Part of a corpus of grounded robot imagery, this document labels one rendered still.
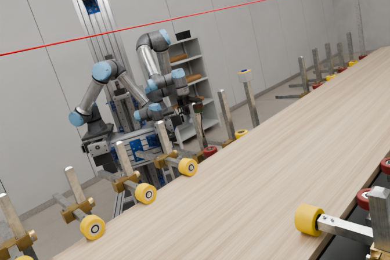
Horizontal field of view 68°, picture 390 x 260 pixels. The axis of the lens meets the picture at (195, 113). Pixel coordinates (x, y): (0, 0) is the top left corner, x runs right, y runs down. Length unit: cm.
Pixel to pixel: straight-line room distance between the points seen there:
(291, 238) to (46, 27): 378
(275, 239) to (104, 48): 193
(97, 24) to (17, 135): 204
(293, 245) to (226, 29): 515
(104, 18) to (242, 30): 408
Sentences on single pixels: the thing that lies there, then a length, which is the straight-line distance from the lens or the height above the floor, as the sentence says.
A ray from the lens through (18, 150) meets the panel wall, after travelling 408.
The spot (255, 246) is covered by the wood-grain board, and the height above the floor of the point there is 90.
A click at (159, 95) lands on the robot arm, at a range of 227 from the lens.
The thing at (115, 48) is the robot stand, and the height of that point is 161.
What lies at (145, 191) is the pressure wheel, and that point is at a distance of 130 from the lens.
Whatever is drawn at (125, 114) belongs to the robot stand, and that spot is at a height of 109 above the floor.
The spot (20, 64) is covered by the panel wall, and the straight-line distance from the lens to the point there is 407.
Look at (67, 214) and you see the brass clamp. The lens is 141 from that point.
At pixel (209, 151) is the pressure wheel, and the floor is 91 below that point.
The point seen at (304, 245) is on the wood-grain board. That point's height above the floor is 90.
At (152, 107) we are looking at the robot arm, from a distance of 192.
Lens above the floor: 151
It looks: 14 degrees down
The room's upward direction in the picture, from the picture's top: 16 degrees counter-clockwise
